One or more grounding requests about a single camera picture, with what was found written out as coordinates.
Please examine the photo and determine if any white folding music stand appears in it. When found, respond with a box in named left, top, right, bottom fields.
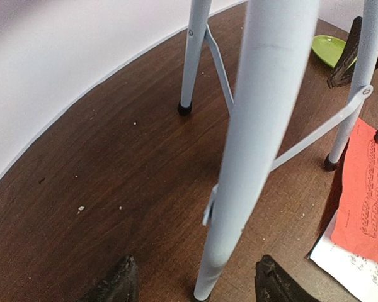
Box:
left=178, top=1, right=378, bottom=301

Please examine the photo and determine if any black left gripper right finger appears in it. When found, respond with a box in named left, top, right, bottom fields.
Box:
left=255, top=255, right=319, bottom=302

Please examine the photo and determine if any lime green plate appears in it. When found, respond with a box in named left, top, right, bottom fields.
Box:
left=311, top=35, right=346, bottom=69

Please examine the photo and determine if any red sheet music page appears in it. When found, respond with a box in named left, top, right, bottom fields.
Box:
left=331, top=119, right=378, bottom=262

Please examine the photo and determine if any white sheet music page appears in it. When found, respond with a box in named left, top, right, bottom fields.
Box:
left=310, top=216, right=378, bottom=301

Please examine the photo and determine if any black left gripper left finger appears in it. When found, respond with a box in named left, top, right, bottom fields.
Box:
left=78, top=254, right=139, bottom=302

